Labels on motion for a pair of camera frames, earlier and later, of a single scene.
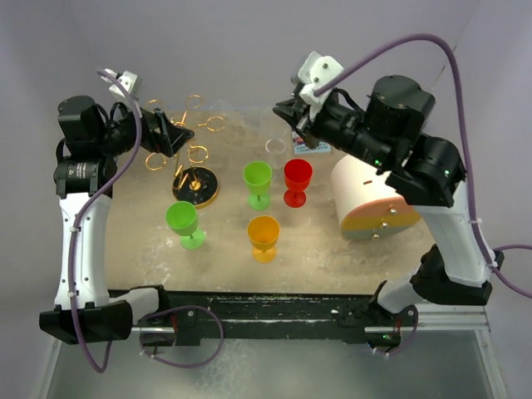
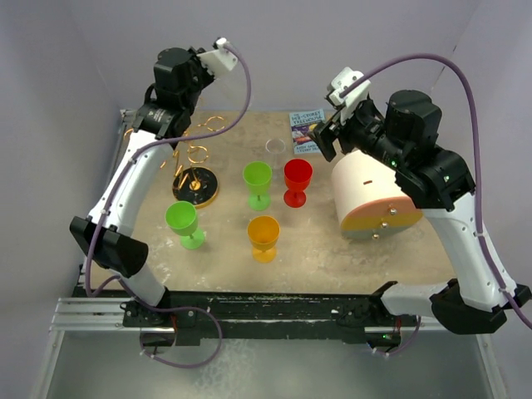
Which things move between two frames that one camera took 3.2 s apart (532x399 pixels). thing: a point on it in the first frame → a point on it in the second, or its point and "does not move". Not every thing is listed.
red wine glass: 298,174 does not move
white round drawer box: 367,208 does not move
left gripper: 174,137 → 195,62
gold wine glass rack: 196,186 does not move
